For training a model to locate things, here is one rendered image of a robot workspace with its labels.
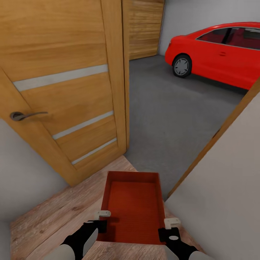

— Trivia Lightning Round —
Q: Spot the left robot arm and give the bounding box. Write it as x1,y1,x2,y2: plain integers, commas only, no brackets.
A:
41,210,111,260

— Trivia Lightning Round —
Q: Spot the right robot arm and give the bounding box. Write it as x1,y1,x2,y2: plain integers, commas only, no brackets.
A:
158,218,217,260

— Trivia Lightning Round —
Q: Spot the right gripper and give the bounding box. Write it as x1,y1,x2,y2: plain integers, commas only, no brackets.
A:
158,227,180,242

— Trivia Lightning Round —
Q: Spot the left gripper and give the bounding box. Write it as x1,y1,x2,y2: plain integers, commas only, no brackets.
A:
96,220,107,234

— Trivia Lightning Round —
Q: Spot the storage box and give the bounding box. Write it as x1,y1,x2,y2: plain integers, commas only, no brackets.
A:
96,171,166,245

